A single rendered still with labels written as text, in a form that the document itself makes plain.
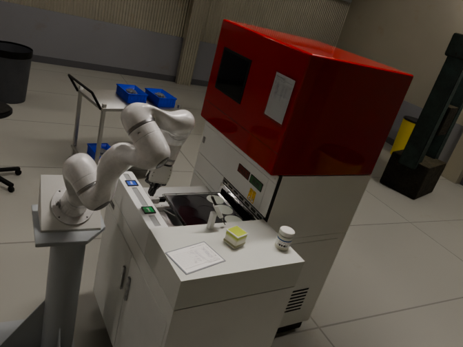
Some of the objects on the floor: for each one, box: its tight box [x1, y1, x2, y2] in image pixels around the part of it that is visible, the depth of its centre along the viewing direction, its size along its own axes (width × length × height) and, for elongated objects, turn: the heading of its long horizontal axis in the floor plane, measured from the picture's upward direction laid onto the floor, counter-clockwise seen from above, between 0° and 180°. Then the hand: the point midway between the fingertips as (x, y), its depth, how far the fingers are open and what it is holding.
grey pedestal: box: [0, 204, 105, 347], centre depth 205 cm, size 51×44×82 cm
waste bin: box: [0, 41, 33, 104], centre depth 524 cm, size 55×52×67 cm
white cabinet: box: [93, 198, 295, 347], centre depth 228 cm, size 64×96×82 cm, turn 0°
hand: (151, 191), depth 190 cm, fingers closed
